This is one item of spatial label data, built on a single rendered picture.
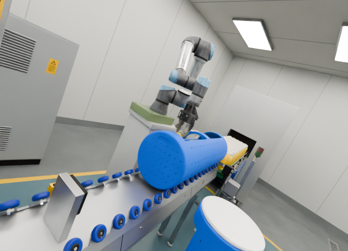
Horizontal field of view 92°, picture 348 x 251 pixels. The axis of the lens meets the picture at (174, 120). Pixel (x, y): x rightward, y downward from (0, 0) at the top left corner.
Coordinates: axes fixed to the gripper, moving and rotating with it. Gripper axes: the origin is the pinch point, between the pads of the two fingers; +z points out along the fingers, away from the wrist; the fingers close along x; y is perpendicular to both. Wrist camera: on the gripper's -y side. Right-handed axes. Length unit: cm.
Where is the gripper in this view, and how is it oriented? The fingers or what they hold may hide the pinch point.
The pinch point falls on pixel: (180, 133)
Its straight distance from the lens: 103.2
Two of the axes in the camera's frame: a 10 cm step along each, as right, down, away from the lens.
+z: -4.1, 9.0, 1.7
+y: -4.9, -0.6, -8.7
